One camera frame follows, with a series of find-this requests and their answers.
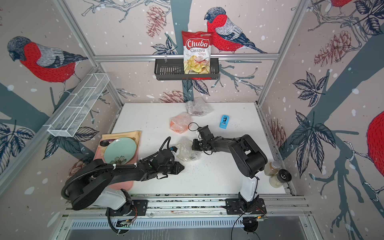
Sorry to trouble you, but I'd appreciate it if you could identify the stack of bubble wrap sheets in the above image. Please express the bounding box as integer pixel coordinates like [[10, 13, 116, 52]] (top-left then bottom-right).
[[176, 137, 202, 162]]

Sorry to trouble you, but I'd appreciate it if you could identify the Chuba cassava chips bag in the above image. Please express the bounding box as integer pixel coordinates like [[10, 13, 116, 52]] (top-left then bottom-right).
[[182, 31, 213, 75]]

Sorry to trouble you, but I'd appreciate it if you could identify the pink plastic tray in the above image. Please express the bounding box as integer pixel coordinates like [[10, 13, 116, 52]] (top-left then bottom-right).
[[89, 133, 140, 191]]

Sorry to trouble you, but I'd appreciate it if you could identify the blue tape dispenser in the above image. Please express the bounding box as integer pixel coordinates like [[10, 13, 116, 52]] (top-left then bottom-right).
[[219, 115, 229, 129]]

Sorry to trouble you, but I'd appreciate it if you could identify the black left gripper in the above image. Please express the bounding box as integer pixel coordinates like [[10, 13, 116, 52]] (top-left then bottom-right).
[[158, 161, 187, 175]]

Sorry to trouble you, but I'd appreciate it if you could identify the white wire mesh shelf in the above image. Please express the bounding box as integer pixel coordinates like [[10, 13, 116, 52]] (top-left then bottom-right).
[[48, 73, 110, 137]]

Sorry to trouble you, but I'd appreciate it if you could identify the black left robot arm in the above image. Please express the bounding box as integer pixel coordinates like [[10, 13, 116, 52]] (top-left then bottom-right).
[[61, 137, 185, 211]]

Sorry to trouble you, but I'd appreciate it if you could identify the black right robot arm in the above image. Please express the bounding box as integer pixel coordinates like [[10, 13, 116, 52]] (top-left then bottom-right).
[[192, 126, 268, 205]]

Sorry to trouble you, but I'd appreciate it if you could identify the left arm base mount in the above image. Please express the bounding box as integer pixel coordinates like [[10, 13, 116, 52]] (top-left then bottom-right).
[[106, 200, 149, 217]]

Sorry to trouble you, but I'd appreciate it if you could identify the black lid spice jar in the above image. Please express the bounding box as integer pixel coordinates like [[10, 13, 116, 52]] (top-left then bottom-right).
[[269, 169, 292, 188]]

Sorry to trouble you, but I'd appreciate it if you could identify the clear bubble wrap sheet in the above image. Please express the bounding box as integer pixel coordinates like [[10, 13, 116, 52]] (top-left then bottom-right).
[[168, 111, 193, 135], [186, 98, 213, 117]]

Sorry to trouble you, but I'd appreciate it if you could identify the brown spice jar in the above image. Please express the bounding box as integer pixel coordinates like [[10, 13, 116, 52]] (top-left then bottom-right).
[[264, 161, 282, 177]]

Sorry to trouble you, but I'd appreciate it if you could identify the mint green floral plate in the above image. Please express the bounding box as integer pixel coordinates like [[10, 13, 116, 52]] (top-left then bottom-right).
[[104, 137, 137, 165]]

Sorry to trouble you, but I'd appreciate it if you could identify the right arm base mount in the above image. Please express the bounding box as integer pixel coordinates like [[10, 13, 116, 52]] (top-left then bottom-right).
[[223, 198, 267, 215]]

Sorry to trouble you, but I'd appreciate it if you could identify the black wire wall basket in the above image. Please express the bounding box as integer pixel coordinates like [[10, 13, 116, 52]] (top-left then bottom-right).
[[154, 58, 220, 81]]

